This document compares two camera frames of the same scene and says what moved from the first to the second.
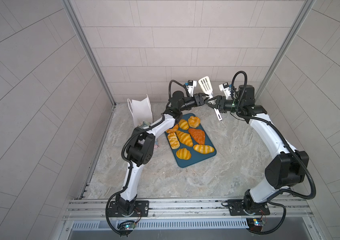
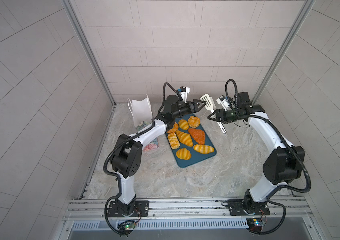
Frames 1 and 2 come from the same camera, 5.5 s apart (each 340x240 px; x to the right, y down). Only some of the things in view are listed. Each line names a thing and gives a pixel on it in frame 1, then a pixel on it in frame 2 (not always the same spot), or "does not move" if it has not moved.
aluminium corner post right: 305,8 does not move
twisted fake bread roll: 203,149 does not move
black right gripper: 221,100 to 220,112
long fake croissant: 184,138 does not move
